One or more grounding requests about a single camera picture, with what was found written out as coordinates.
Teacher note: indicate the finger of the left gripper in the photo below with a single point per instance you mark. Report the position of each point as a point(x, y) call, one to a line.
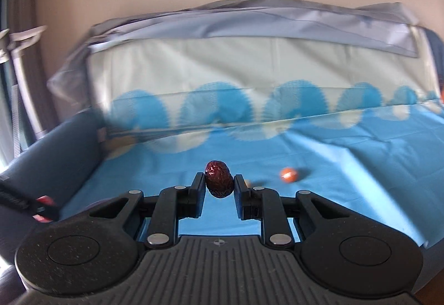
point(17, 201)

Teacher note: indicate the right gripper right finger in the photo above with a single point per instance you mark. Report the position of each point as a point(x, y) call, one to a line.
point(264, 205)

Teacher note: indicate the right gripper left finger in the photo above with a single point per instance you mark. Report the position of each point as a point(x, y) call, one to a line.
point(172, 205)

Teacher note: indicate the dark red jujube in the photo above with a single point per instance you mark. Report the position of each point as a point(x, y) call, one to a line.
point(218, 179)

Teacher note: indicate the pink round candy fruit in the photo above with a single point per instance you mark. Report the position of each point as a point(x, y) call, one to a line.
point(47, 211)

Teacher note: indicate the orange wrapped fruit upper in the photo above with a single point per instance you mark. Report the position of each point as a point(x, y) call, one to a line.
point(289, 175)

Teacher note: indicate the light blue round plate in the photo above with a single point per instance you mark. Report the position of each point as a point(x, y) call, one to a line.
point(104, 206)

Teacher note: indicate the blue patterned cloth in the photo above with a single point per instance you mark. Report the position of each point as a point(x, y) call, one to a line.
point(362, 127)

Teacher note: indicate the orange cushion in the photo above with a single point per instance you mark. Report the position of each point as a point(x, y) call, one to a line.
point(442, 91)

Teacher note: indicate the grey plastic cover sheet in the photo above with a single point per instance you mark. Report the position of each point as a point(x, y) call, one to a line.
point(386, 27)

